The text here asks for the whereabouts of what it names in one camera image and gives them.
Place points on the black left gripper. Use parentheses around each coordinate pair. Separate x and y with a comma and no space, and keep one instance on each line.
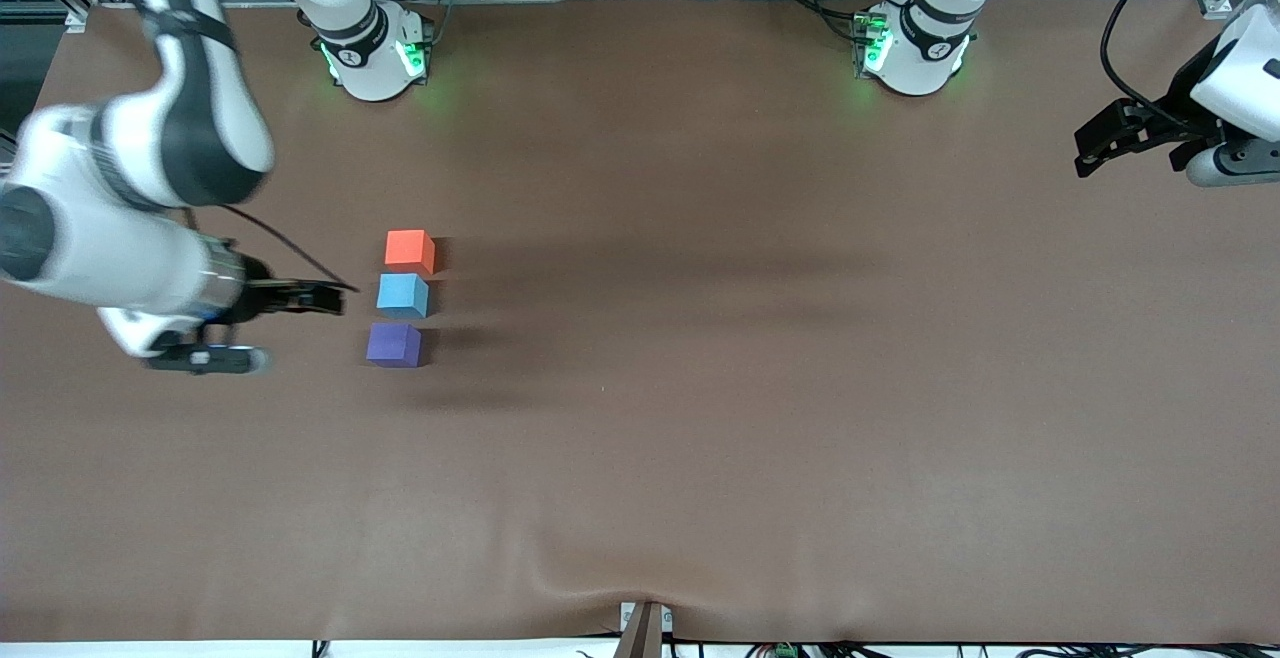
(1178,114)

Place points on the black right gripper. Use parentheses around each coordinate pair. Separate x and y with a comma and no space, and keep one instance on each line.
(253,298)

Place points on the blue foam block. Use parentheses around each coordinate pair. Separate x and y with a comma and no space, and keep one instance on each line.
(402,295)

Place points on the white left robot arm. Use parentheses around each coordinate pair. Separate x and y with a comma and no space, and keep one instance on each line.
(920,48)

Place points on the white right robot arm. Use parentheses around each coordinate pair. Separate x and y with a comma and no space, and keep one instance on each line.
(120,248)

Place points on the purple foam block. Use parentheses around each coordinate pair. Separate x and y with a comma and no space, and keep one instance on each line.
(392,343)

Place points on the orange foam block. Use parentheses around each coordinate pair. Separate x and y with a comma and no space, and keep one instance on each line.
(408,250)

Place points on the brown table cover mat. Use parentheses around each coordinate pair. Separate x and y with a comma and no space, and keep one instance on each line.
(700,438)

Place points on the green terminal connector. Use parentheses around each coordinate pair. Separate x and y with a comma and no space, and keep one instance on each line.
(784,651)

